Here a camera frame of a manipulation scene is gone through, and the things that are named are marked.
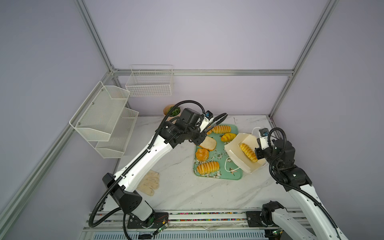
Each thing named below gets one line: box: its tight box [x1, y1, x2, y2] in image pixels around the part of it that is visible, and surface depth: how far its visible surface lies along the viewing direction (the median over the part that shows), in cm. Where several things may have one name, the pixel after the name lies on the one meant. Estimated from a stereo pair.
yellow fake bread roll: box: [195, 148, 210, 162], surface depth 95 cm
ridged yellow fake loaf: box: [197, 161, 220, 175], surface depth 90 cm
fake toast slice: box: [198, 136, 217, 151], surface depth 103 cm
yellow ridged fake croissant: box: [206, 125, 232, 135], surface depth 109 cm
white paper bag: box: [224, 133, 266, 174], surface depth 85 cm
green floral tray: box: [193, 123, 243, 180], surface depth 95 cm
